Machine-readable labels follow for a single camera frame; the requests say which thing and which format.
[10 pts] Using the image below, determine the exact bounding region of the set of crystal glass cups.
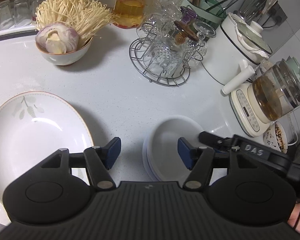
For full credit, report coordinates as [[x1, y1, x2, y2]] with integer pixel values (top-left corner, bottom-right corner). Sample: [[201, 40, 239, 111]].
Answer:
[[136, 0, 217, 78]]

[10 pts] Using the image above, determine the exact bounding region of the purple glass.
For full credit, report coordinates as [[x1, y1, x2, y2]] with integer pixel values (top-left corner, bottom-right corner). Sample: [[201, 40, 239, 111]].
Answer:
[[180, 6, 198, 22]]

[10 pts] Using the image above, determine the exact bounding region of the halved purple onion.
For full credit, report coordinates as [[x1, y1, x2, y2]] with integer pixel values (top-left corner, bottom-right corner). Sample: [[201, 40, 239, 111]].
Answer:
[[35, 22, 80, 54]]

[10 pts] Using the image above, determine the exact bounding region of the lavender plastic bowl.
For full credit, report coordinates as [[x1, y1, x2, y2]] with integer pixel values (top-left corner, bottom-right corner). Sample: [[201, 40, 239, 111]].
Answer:
[[142, 132, 158, 180], [145, 127, 163, 182]]

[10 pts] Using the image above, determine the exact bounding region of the white power cable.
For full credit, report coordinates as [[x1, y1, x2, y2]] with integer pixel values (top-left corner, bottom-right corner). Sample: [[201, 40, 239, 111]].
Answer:
[[286, 110, 300, 146]]

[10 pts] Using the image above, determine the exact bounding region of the wall socket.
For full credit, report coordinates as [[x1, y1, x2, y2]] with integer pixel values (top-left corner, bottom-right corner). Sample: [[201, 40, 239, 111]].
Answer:
[[262, 1, 288, 28]]

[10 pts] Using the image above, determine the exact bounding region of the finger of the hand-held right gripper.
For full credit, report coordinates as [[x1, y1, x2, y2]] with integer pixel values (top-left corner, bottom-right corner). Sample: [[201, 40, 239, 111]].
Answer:
[[198, 130, 238, 153]]

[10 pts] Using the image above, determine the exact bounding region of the glass kettle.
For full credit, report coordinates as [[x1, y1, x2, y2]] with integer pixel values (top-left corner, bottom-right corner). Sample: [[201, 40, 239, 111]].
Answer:
[[252, 57, 300, 122]]

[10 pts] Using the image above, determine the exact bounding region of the red-lidded plastic jar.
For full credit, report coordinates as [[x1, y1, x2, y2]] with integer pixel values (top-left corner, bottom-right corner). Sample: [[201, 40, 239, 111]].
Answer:
[[112, 0, 156, 29]]

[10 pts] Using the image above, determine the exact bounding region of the brown round lid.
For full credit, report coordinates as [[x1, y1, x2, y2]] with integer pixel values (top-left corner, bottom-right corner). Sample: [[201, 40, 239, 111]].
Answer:
[[174, 21, 198, 42]]

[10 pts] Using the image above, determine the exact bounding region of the white electric cooking pot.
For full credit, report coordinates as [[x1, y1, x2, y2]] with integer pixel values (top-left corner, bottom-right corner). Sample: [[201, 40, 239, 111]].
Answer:
[[202, 12, 273, 95]]

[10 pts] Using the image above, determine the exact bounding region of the deep leaf-print plate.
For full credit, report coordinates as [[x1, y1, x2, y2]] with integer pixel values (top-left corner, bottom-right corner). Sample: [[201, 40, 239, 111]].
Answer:
[[0, 91, 95, 228]]

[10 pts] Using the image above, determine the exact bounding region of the small white bowl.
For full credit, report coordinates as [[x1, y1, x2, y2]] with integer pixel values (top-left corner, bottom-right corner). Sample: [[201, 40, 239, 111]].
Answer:
[[149, 116, 206, 181]]

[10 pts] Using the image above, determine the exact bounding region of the white drain tray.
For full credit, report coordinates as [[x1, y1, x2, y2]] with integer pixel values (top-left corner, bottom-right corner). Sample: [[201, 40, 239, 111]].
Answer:
[[0, 22, 42, 38]]

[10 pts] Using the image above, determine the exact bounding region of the enoki mushroom bunch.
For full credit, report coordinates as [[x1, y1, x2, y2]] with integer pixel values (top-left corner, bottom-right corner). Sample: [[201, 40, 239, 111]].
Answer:
[[36, 0, 113, 48]]

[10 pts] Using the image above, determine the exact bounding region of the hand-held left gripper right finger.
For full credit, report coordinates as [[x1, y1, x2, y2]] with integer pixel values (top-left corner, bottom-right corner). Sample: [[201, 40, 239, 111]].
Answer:
[[177, 137, 260, 190]]

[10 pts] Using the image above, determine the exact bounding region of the person's right hand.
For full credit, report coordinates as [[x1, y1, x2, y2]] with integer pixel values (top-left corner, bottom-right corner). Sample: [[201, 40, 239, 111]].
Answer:
[[287, 202, 300, 234]]

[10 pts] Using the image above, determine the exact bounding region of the wire cup rack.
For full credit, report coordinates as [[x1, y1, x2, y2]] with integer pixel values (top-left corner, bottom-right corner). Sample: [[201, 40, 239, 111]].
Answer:
[[129, 23, 205, 87]]

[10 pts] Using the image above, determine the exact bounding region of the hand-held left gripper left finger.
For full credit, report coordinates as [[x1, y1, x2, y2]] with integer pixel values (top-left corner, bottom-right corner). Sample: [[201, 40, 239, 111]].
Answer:
[[41, 137, 122, 190]]

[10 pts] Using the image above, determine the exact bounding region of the small bowl with tea dregs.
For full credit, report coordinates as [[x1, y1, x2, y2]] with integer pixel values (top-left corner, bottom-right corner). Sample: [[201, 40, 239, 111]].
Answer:
[[263, 121, 289, 154]]

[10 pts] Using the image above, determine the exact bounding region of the green chopstick holder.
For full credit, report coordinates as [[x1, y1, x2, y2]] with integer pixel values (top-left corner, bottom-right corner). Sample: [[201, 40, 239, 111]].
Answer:
[[181, 0, 228, 38]]

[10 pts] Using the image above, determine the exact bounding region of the row of clear glasses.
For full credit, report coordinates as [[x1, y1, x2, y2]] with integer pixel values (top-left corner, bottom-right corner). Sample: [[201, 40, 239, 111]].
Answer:
[[0, 0, 49, 32]]

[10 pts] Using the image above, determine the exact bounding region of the cream kettle base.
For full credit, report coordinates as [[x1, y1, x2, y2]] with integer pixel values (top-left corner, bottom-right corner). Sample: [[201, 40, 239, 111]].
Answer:
[[230, 82, 278, 138]]

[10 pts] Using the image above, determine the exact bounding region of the brown-rimmed ceramic bowl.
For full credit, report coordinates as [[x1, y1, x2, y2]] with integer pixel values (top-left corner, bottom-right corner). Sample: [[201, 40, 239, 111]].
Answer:
[[35, 35, 93, 67]]

